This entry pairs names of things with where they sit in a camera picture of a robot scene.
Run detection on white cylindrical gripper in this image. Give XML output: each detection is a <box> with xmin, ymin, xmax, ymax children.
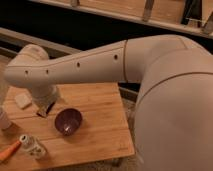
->
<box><xmin>31</xmin><ymin>85</ymin><xmax>60</xmax><ymax>109</ymax></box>

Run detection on orange pepper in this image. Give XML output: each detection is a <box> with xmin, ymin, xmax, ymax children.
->
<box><xmin>0</xmin><ymin>140</ymin><xmax>21</xmax><ymax>163</ymax></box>

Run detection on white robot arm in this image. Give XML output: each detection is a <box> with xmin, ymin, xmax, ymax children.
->
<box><xmin>4</xmin><ymin>35</ymin><xmax>213</xmax><ymax>171</ymax></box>

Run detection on dark purple ceramic bowl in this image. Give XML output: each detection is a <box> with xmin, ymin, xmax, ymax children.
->
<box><xmin>55</xmin><ymin>108</ymin><xmax>83</xmax><ymax>136</ymax></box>

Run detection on white ceramic cup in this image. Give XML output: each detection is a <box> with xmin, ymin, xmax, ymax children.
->
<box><xmin>0</xmin><ymin>107</ymin><xmax>12</xmax><ymax>130</ymax></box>

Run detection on dark candy bar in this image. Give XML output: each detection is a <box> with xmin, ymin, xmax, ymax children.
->
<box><xmin>36</xmin><ymin>103</ymin><xmax>55</xmax><ymax>118</ymax></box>

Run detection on white sponge block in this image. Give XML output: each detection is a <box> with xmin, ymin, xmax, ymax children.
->
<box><xmin>14</xmin><ymin>93</ymin><xmax>32</xmax><ymax>109</ymax></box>

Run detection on wooden shelf with brackets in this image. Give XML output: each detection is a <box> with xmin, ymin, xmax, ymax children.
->
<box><xmin>31</xmin><ymin>0</ymin><xmax>213</xmax><ymax>40</ymax></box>

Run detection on grey metal rail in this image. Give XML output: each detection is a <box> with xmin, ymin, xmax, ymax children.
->
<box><xmin>0</xmin><ymin>27</ymin><xmax>79</xmax><ymax>57</ymax></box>

